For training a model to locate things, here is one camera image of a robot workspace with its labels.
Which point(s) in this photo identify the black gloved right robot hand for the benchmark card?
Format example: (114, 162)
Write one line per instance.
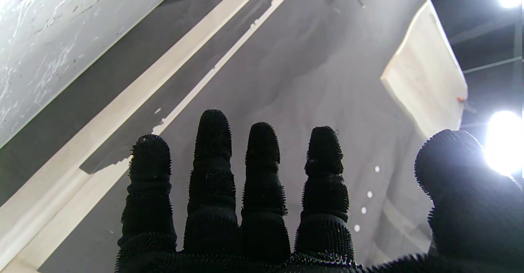
(262, 207)

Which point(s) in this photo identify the cream flat panel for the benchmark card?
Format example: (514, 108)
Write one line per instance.
(425, 72)

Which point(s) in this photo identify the light wooden shelf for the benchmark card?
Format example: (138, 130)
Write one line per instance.
(41, 207)

